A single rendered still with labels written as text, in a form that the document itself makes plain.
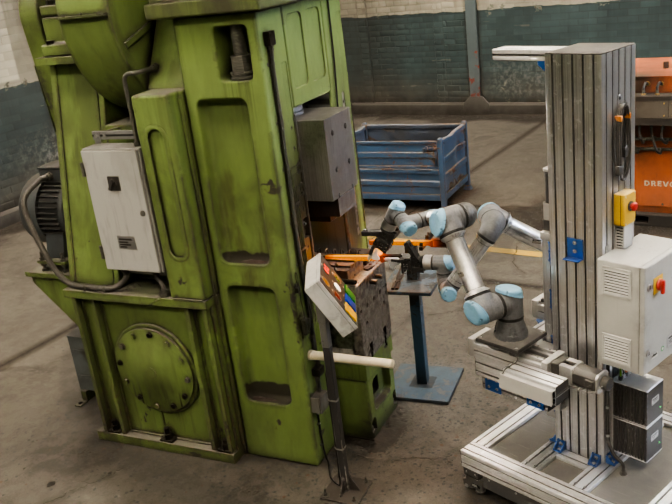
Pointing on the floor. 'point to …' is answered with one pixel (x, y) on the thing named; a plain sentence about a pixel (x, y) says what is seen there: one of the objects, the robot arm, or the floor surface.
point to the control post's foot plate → (347, 491)
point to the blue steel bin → (413, 161)
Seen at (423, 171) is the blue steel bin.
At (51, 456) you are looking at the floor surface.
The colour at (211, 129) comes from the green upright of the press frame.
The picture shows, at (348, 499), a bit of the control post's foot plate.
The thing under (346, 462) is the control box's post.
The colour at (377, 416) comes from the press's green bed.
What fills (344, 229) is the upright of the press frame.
